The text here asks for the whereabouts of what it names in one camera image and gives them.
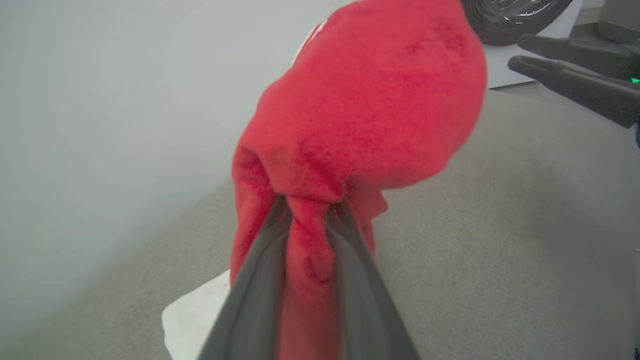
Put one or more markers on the red and white basketball jersey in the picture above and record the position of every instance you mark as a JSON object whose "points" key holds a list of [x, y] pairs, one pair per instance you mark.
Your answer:
{"points": [[370, 110]]}

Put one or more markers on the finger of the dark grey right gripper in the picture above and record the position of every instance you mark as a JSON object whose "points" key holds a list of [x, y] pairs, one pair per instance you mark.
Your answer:
{"points": [[590, 90], [590, 54]]}

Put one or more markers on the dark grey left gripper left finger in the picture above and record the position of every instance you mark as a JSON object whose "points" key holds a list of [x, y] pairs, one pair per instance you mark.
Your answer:
{"points": [[250, 300]]}

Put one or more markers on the white washing machine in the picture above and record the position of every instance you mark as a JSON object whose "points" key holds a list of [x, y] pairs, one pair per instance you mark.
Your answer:
{"points": [[497, 70]]}

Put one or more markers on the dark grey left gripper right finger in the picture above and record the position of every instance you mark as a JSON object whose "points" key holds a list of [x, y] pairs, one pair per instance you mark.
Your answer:
{"points": [[365, 300]]}

